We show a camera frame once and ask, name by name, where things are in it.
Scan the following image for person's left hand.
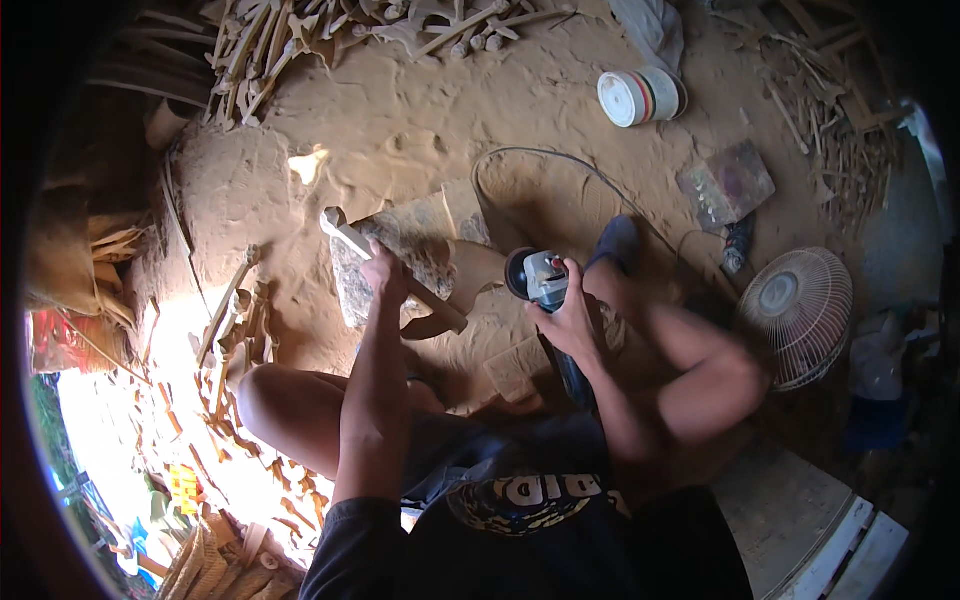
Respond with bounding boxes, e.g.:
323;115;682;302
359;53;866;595
360;240;414;303

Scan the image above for person's right hand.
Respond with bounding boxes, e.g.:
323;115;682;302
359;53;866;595
523;257;606;363

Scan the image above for grey angle grinder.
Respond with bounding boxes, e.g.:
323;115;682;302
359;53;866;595
504;246;598;411

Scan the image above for long carved wooden piece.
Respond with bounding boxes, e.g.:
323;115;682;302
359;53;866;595
320;207;470;337

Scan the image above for dusty stone slab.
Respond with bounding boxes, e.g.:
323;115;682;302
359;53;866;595
330;178;498;331

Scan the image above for brown curved wooden board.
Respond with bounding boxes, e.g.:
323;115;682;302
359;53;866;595
447;238;511;316

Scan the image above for dusty square tile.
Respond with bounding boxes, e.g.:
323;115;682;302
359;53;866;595
483;336;558;405

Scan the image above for small pale wood piece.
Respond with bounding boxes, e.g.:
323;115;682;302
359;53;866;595
288;145;332;187

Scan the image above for person's legs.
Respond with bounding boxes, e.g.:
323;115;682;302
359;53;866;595
236;213;775;500

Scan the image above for dark power tool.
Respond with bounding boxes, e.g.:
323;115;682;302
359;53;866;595
721;213;757;277

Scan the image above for heap of wooden offcuts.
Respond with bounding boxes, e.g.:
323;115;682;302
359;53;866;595
138;243;335;552

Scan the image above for dusty square board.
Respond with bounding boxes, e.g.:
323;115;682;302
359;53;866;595
675;139;777;231

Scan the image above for white striped plastic tub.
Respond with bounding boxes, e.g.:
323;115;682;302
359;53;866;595
597;66;689;129

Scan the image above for beige electric fan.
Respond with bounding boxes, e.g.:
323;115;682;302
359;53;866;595
735;246;855;393

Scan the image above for pile of carved wooden pieces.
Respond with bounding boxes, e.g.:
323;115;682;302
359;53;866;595
201;0;580;130

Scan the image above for white cloth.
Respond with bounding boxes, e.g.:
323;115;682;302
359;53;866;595
607;0;686;76

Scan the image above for person's body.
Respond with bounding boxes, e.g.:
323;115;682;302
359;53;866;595
300;412;756;600

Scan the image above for yellow packet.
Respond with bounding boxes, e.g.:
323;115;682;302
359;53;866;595
168;465;201;517

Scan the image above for brown burlap sack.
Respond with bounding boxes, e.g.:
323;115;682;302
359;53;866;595
26;146;155;320

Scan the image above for heap of wood scraps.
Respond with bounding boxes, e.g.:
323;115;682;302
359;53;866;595
738;0;912;234

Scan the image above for white plastic bag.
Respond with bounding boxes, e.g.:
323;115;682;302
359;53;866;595
849;311;912;402

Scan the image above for red plastic bag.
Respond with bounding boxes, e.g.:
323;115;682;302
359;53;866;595
28;309;129;375

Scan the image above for woven straw basket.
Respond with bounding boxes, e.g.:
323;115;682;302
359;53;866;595
156;517;305;600

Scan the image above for white wooden pallet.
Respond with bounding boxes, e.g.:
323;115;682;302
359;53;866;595
772;495;911;600

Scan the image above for black power cable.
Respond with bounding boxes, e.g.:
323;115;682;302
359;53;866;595
471;147;725;264

